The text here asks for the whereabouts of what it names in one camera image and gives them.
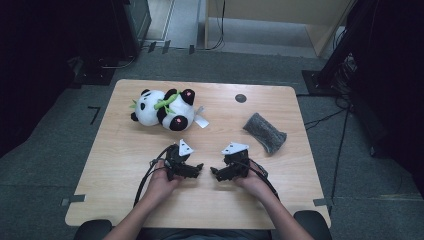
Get person's lap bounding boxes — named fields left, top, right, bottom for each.
left=136, top=228, right=273, bottom=240

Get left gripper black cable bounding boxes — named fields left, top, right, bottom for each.
left=133, top=144, right=177, bottom=208

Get black floor plate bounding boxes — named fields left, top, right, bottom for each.
left=70, top=56, right=117, bottom=88

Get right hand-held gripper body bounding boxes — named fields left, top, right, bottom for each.
left=221, top=142, right=252, bottom=181

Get long black floor cable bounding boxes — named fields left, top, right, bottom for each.
left=329, top=106, right=351, bottom=202

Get grey floor tape strip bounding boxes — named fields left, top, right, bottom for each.
left=313, top=197, right=335, bottom=207
left=60, top=194, right=87, bottom=207

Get person's left hand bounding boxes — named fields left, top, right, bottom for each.
left=143, top=159, right=185, bottom=202

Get grey fluffy cloth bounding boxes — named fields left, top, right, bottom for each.
left=242, top=112, right=288, bottom=155

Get black metal stand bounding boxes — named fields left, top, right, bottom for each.
left=301, top=0, right=379, bottom=98

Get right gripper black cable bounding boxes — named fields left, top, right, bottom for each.
left=248, top=158, right=281, bottom=201

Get person's right hand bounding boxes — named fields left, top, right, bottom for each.
left=233, top=163, right=272, bottom=203

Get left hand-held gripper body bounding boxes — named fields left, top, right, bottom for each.
left=164, top=139, right=195, bottom=182

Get black floor tape mark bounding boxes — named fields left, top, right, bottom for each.
left=87, top=105, right=102, bottom=126

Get hanging black cable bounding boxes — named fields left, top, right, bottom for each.
left=203, top=0, right=227, bottom=52

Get black cabinet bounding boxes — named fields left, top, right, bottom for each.
left=109, top=0, right=153, bottom=60

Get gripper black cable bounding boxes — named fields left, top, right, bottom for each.
left=133, top=144, right=177, bottom=208
left=248, top=158, right=281, bottom=201

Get light wooden cabinet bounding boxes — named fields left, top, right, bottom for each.
left=203, top=0, right=355, bottom=58

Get black chair armrest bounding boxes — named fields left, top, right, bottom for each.
left=73, top=218, right=114, bottom=240
left=293, top=209, right=333, bottom=240

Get panda plush toy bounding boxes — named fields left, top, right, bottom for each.
left=129, top=88, right=210, bottom=132

